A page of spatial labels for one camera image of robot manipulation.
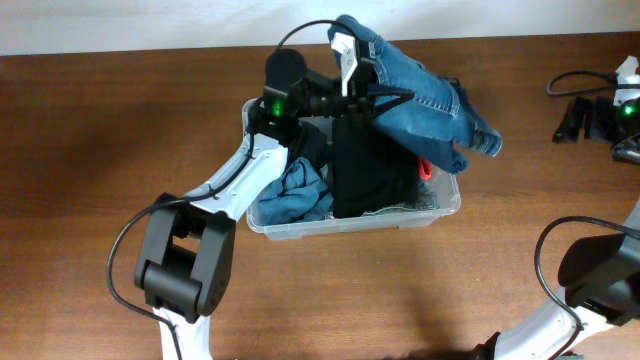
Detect medium blue denim garment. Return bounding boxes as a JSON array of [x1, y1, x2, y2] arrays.
[[256, 157, 334, 226]]

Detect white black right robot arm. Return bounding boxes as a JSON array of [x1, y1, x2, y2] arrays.
[[470, 96, 639, 360]]

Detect clear plastic storage bin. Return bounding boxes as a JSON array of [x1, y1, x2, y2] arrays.
[[241, 97, 462, 242]]

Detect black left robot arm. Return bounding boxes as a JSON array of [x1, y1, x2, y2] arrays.
[[134, 49, 414, 359]]

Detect dark blue jeans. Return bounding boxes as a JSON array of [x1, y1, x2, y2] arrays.
[[327, 14, 503, 175]]

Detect light blue jeans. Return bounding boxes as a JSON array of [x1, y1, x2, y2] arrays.
[[319, 164, 442, 221]]

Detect black right camera cable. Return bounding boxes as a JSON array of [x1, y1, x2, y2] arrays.
[[533, 69, 640, 360]]

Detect black red garment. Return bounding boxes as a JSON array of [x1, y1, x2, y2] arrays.
[[332, 116, 438, 218]]

